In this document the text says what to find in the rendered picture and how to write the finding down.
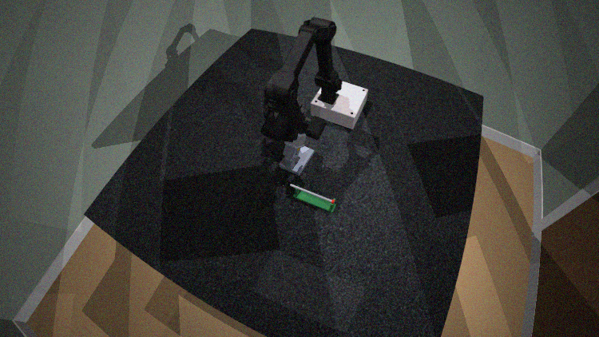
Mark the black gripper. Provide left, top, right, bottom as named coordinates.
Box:
left=264, top=103, right=327, bottom=140

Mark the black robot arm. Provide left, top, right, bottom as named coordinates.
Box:
left=260, top=17, right=343, bottom=143

